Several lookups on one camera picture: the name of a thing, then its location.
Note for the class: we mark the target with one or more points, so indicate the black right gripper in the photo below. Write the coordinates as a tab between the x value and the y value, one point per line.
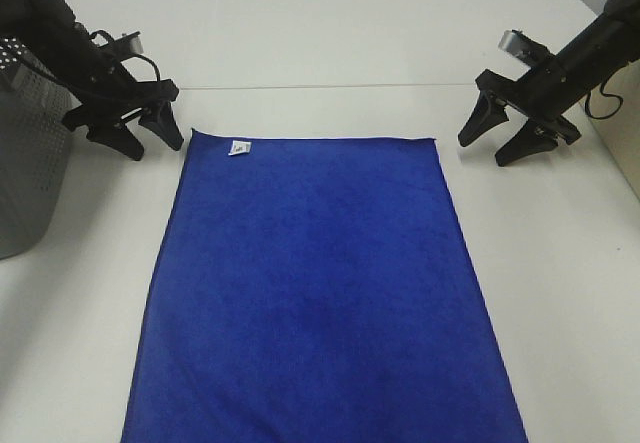
544	93

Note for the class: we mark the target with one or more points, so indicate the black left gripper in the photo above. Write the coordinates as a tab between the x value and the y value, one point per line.
105	97

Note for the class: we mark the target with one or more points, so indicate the blue microfibre towel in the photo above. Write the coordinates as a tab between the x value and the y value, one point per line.
317	290

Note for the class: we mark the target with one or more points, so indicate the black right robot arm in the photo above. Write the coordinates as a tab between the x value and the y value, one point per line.
607	45

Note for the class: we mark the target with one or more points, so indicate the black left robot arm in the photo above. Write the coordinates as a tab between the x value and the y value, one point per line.
90	66

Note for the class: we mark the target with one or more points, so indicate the white towel label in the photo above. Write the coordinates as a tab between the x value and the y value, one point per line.
239	147

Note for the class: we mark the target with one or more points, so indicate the beige plastic bin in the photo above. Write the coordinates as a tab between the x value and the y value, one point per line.
614	114

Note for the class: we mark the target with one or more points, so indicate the grey perforated plastic basket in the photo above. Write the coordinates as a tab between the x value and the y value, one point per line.
35	148

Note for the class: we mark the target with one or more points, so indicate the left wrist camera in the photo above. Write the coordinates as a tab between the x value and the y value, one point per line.
128	45

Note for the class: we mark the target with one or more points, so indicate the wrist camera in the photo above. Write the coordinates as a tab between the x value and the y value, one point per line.
128	45
523	48

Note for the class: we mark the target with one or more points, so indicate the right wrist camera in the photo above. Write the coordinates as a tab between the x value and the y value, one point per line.
523	48

